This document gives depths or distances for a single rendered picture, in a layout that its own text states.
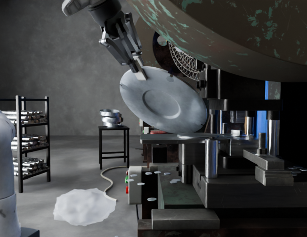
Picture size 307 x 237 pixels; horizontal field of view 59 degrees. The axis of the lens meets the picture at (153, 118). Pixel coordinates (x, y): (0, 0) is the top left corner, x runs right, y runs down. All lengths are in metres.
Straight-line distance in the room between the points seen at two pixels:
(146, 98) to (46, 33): 7.29
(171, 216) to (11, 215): 0.56
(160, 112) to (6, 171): 0.51
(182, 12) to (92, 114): 7.24
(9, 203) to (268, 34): 0.86
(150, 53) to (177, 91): 1.42
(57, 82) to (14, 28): 1.78
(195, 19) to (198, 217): 0.40
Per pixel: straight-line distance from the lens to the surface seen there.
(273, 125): 0.80
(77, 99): 7.65
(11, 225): 1.02
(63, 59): 7.83
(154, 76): 0.77
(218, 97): 0.77
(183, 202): 0.68
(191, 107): 0.80
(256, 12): 0.39
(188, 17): 0.37
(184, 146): 0.79
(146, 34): 2.20
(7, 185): 0.98
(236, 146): 0.79
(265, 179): 0.64
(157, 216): 0.61
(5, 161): 0.94
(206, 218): 0.61
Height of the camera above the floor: 0.88
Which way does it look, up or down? 3 degrees down
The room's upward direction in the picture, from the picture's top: straight up
